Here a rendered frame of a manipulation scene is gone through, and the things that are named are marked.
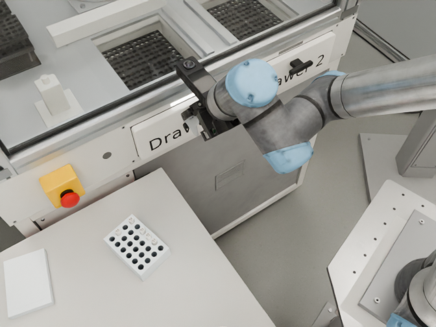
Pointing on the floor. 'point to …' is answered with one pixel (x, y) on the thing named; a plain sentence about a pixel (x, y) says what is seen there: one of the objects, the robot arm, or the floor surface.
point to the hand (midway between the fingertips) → (193, 112)
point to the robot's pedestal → (357, 291)
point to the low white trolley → (226, 309)
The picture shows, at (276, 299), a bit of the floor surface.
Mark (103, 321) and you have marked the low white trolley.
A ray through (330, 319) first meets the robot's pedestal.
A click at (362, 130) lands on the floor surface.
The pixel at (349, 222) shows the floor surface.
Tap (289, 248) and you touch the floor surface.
